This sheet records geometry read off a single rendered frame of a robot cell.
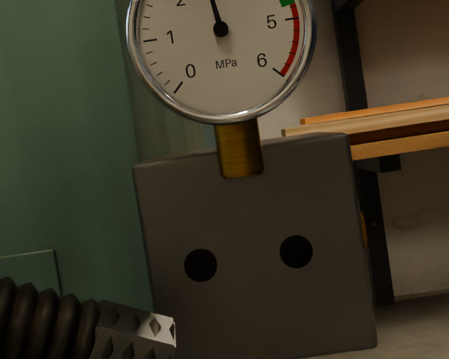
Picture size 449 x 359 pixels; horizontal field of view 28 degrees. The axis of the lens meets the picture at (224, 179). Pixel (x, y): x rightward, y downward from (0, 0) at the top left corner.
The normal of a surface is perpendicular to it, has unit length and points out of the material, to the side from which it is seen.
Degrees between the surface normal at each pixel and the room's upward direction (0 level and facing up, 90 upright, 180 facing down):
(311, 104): 90
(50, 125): 90
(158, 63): 90
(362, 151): 91
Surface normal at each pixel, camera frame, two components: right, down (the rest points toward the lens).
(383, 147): 0.03, 0.05
